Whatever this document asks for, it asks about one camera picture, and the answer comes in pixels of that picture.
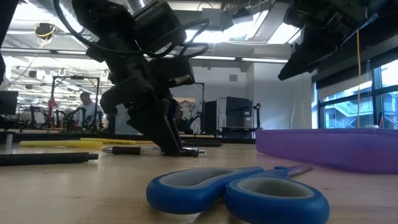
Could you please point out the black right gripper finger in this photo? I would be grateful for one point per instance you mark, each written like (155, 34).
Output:
(311, 53)

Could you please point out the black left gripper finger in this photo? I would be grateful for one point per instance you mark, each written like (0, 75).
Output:
(155, 127)
(178, 124)

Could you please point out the tan wooden pencil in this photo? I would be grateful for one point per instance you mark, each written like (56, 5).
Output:
(144, 142)

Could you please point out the clear pen with black grip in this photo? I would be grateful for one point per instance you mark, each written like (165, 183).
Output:
(127, 150)

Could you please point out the grey slim pen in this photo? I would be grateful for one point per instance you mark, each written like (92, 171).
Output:
(360, 28)

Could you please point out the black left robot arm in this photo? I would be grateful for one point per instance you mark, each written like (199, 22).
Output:
(102, 18)

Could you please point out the purple plastic supply box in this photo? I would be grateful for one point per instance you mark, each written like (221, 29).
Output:
(326, 149)

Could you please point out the grey partition screen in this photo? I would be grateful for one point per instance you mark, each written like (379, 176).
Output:
(124, 124)

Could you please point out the person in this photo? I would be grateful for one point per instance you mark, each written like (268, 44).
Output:
(90, 109)

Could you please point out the black cabinet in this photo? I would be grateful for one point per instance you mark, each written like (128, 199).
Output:
(238, 110)

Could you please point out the ceiling light strip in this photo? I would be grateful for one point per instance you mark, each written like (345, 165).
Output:
(242, 58)

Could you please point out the black monitor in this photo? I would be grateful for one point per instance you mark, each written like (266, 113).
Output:
(8, 102)

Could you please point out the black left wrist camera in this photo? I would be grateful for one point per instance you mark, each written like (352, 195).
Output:
(158, 25)

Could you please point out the black rig frame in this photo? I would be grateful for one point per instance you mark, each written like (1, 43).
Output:
(76, 77)

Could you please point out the black table frame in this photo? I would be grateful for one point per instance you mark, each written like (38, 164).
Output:
(46, 137)

